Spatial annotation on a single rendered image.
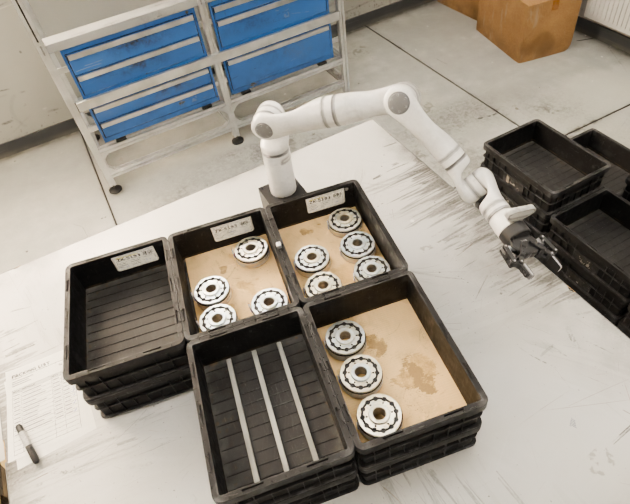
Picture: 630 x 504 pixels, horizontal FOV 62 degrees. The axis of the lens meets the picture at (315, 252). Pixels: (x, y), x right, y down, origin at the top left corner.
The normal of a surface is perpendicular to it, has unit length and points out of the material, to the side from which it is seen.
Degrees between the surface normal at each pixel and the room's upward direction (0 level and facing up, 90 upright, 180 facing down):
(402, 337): 0
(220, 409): 0
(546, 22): 89
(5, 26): 90
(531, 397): 0
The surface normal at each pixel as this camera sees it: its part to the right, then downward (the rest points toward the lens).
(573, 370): -0.11, -0.67
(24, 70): 0.47, 0.62
